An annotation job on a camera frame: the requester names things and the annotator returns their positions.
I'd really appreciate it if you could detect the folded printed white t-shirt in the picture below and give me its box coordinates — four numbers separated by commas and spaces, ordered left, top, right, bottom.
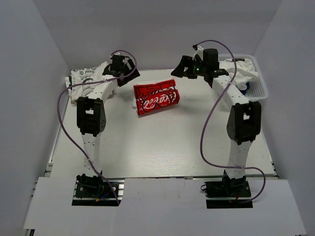
65, 61, 108, 104

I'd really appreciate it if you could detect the white plastic basket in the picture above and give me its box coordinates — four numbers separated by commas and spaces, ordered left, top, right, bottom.
213, 54, 268, 103

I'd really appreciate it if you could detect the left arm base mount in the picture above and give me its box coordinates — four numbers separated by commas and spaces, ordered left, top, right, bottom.
71, 174, 124, 207

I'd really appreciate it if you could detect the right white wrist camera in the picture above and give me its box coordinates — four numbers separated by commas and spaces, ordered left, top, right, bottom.
192, 44, 204, 61

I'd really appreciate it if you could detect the blue t-shirt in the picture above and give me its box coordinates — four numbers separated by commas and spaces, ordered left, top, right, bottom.
239, 82, 250, 95

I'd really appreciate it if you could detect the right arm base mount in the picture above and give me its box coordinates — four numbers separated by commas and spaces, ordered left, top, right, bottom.
200, 181, 253, 209

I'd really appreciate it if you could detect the white logo t-shirt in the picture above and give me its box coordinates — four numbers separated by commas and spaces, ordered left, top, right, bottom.
133, 78, 180, 116

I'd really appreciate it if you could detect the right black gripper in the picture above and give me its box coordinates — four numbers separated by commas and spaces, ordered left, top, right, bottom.
170, 57, 207, 80

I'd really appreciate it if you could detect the white t-shirt with tag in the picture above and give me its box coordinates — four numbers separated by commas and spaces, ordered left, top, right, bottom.
219, 59, 259, 89

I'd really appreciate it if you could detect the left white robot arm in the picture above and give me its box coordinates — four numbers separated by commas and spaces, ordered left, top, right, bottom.
77, 53, 140, 177

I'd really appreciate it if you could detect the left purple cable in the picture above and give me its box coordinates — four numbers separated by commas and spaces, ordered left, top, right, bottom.
57, 50, 138, 205

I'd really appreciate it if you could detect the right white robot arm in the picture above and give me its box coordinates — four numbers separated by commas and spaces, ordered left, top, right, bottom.
171, 49, 261, 196

